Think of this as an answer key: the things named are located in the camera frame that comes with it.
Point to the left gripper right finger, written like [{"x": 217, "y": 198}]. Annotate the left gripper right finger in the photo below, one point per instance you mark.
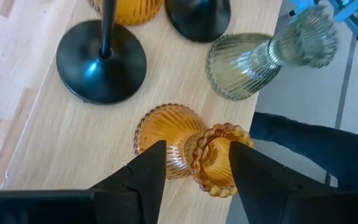
[{"x": 259, "y": 193}]

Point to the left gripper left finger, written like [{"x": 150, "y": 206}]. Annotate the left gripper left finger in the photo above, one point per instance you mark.
[{"x": 141, "y": 193}]

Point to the amber ribbed glass candle holder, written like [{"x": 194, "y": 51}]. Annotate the amber ribbed glass candle holder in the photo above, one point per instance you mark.
[
  {"x": 135, "y": 12},
  {"x": 172, "y": 124}
]

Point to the clear ribbed glass candle holder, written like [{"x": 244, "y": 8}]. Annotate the clear ribbed glass candle holder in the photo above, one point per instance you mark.
[{"x": 241, "y": 68}]

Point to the black metal candlestick holder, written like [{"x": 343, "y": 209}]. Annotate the black metal candlestick holder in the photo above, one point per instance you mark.
[
  {"x": 82, "y": 71},
  {"x": 197, "y": 21}
]

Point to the person's leg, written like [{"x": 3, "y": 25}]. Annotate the person's leg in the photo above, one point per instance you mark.
[{"x": 322, "y": 149}]

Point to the light blue frame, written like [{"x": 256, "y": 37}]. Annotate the light blue frame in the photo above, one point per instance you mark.
[{"x": 350, "y": 12}]

